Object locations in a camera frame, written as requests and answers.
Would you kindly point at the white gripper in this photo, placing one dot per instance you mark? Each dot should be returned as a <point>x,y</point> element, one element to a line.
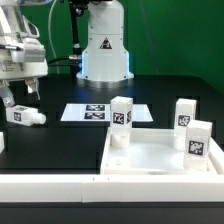
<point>22,56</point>

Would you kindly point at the white square tabletop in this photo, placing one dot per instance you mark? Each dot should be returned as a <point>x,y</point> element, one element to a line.
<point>151,152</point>

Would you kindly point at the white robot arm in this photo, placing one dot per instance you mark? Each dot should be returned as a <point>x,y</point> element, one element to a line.
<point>98,50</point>

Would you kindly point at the white left fence piece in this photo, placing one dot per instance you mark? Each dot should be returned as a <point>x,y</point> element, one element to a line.
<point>2,145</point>

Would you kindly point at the white marker base sheet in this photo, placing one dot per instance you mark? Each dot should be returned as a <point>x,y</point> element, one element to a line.
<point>101,112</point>

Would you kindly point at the white front fence bar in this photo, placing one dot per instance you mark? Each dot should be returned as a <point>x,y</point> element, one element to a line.
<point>111,188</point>

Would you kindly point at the black camera pole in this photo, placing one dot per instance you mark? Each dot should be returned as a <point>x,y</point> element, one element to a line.
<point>77,8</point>

